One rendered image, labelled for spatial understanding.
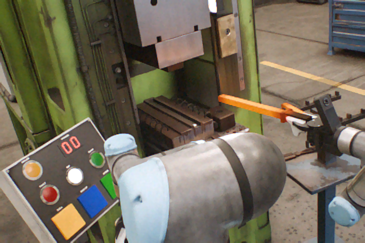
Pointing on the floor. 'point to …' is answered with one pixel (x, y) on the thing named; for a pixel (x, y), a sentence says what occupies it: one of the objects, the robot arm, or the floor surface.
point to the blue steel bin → (346, 25)
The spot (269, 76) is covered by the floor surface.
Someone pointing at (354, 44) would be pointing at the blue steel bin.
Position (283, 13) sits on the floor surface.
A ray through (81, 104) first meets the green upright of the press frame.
